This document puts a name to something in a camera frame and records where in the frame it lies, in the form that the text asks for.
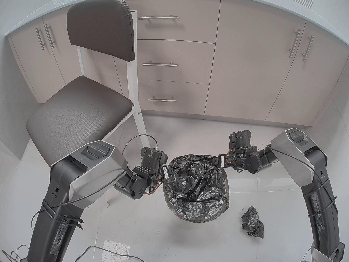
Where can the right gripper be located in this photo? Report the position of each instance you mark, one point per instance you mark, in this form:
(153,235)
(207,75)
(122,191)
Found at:
(235,161)

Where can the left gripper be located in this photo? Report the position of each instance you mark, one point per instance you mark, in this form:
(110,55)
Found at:
(156,180)

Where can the black plastic bag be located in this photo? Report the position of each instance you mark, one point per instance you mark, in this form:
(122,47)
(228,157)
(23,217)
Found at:
(196,190)

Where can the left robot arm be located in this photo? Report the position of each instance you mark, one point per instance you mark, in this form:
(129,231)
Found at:
(90,173)

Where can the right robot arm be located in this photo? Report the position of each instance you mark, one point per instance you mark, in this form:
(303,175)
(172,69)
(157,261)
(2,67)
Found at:
(297,157)

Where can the crumpled black plastic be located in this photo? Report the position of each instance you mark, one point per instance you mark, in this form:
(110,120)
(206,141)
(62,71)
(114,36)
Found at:
(252,224)

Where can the beige cabinet with drawers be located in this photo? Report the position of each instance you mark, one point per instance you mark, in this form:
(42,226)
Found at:
(245,64)

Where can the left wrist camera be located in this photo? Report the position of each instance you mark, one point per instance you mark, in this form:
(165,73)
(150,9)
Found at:
(165,173)

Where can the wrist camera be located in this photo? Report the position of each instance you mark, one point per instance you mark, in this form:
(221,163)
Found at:
(165,173)
(222,161)

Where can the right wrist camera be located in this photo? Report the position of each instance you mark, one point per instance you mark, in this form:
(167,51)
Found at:
(222,161)

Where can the grey chair with white frame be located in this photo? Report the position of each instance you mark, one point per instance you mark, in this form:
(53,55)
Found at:
(79,113)

